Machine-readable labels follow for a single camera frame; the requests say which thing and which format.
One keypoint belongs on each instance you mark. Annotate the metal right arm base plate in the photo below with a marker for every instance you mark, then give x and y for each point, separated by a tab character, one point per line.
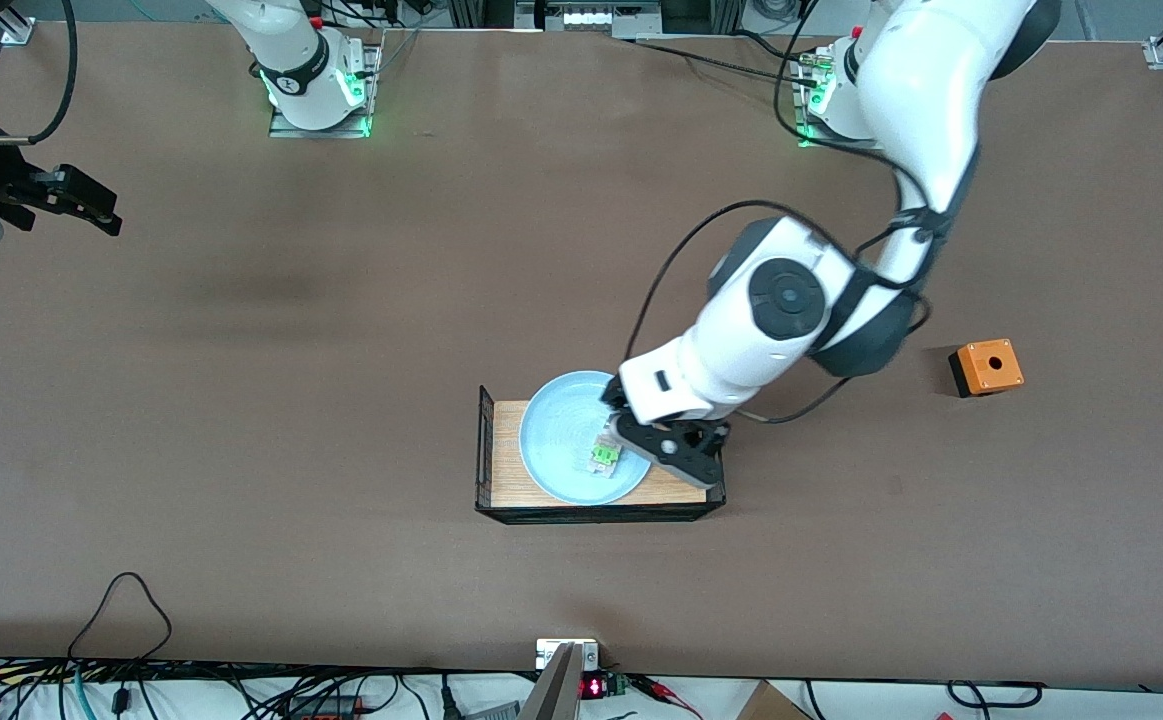
321	132

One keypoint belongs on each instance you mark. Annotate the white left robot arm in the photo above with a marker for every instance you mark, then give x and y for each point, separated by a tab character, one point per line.
791	300

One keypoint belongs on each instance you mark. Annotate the orange button enclosure box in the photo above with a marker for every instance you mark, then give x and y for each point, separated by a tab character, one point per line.
989	368

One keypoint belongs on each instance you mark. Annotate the red digit display module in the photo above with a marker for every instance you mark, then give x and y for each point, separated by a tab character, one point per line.
592	687

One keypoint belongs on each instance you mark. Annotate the red black clip lead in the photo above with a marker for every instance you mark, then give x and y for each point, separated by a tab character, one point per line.
666	692

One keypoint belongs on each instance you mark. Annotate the black device white lights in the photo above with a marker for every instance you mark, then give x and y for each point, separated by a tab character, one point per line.
586	18

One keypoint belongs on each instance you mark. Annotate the light blue round plate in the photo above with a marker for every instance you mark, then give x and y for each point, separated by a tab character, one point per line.
561	440

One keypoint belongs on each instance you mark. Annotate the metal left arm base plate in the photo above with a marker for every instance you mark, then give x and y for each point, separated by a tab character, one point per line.
821	140

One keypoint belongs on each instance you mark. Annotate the wooden shelf black mesh sides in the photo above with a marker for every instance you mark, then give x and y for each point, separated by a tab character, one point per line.
506	470

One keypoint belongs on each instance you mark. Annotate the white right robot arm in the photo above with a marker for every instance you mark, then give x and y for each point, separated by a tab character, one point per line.
296	70

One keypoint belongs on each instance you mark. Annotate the brown cardboard piece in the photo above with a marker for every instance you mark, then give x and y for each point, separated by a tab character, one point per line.
771	705

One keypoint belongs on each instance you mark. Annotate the grey metal camera mount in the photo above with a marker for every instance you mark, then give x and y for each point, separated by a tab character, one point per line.
556	690

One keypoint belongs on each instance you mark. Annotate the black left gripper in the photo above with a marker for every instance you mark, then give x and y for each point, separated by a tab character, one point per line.
613	395

